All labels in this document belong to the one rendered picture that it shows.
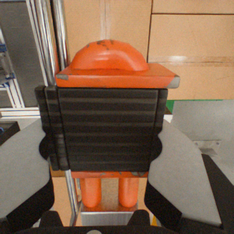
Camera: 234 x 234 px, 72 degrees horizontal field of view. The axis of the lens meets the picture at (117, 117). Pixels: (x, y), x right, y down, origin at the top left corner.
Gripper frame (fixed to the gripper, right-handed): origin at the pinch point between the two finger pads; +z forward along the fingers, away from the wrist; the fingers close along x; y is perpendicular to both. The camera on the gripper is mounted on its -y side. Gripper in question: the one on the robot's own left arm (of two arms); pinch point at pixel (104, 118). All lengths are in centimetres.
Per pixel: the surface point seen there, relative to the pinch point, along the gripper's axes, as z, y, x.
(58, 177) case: 30, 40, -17
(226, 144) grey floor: 124, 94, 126
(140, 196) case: 30, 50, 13
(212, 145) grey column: 122, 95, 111
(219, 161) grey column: 102, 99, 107
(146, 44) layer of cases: 70, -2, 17
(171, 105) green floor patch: 124, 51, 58
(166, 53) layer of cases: 70, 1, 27
